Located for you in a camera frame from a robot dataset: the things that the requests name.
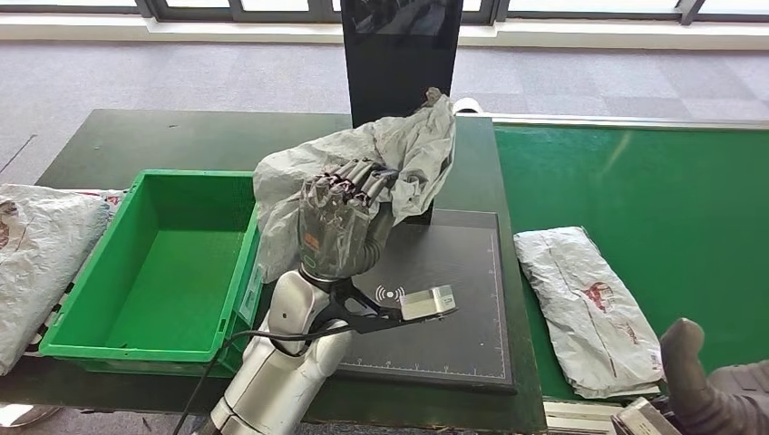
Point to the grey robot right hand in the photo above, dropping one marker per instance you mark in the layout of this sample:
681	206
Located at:
721	402

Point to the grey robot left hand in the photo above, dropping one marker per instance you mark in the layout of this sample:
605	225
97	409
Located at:
333	234

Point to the grey parcel bag red print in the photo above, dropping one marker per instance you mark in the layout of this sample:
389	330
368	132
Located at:
577	300

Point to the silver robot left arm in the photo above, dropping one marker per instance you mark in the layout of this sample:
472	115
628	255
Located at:
282	372

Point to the black inbound scanning machine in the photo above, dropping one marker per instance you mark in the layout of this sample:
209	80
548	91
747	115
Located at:
396	66

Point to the white conveyor roller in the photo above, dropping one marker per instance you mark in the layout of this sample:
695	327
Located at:
465	105

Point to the flat parcel bag red print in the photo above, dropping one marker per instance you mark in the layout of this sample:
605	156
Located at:
111	197

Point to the green conveyor belt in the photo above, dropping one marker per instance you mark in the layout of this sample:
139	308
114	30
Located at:
661	180

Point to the large grey parcel bag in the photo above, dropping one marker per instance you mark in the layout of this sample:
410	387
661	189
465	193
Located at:
42	258

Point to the clear crate label holder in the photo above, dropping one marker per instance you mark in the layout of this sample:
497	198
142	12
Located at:
250	297

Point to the green plastic crate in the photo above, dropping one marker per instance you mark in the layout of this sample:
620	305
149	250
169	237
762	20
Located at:
162	270

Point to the dark green table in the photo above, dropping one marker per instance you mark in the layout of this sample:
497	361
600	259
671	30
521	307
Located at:
180	138

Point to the pale round base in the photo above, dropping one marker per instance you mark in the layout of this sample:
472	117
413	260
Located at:
24	415

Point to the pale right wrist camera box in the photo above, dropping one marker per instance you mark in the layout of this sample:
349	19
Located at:
643	420

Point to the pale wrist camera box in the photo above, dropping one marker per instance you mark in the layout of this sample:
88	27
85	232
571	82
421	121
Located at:
643	420
426	302

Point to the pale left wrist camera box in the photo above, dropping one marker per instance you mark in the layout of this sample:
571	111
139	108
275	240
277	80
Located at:
426	302

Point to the dark window frame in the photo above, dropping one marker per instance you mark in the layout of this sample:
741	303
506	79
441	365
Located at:
192	9

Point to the silver conveyor frame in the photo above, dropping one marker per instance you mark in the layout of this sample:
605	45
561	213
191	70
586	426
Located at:
601	120

